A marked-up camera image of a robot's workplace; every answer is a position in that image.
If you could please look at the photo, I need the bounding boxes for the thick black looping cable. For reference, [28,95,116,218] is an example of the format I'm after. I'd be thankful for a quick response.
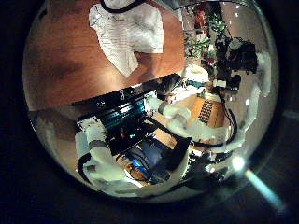
[99,0,148,14]

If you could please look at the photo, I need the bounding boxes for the orange perforated wooden board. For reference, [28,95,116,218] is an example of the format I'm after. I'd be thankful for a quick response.
[190,96,226,129]

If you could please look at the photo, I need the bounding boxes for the bright round lamp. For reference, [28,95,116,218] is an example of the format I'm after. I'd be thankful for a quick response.
[232,156,247,172]

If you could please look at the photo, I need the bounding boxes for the black cable along right arm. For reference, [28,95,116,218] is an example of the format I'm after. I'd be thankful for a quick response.
[190,92,239,149]

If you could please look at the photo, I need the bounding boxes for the black control box teal lights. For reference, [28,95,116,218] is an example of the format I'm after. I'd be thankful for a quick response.
[73,87,151,157]

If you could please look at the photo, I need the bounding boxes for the white round container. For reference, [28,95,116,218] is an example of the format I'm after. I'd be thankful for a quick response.
[183,63,210,84]

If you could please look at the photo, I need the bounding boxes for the blue box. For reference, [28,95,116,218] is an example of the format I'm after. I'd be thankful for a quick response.
[130,145,164,175]

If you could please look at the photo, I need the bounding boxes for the green plant with red decorations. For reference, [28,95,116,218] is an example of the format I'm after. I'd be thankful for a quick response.
[183,3,232,68]

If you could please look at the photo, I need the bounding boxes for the white red-striped cloth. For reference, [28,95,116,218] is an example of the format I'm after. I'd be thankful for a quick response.
[88,0,165,78]

